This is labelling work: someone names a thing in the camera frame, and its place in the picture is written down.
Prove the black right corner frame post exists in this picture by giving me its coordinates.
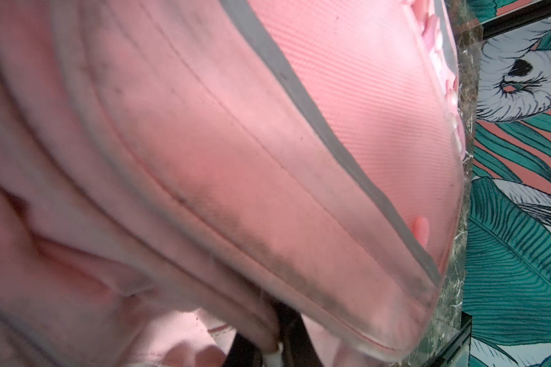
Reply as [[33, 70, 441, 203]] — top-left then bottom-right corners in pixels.
[[482, 0, 551, 40]]

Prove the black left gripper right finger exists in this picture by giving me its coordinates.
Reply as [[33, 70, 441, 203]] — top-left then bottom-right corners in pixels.
[[277, 304, 323, 367]]

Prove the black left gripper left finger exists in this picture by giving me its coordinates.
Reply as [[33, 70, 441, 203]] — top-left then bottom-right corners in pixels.
[[222, 333, 263, 367]]

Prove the pink student backpack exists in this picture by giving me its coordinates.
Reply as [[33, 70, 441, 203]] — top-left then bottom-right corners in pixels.
[[0, 1, 465, 366]]

